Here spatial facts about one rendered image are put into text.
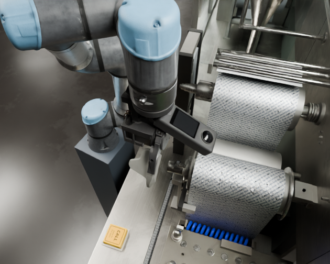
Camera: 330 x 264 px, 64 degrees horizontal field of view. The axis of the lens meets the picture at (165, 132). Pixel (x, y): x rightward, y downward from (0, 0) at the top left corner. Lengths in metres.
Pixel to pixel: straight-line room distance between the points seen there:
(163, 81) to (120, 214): 0.82
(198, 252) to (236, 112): 0.46
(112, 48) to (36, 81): 2.55
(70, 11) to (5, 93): 2.90
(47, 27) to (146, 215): 0.84
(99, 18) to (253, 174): 0.53
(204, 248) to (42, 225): 1.51
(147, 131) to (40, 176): 2.01
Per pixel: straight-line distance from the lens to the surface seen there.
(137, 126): 0.48
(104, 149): 1.26
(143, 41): 0.32
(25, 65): 3.57
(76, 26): 0.41
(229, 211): 0.83
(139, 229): 1.09
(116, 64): 0.79
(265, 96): 0.82
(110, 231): 1.07
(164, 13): 0.32
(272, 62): 0.87
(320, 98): 0.96
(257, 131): 0.88
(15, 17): 0.42
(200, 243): 0.94
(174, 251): 0.92
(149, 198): 1.13
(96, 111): 1.13
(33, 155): 2.58
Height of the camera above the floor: 1.93
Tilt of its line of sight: 51 degrees down
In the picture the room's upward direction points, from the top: straight up
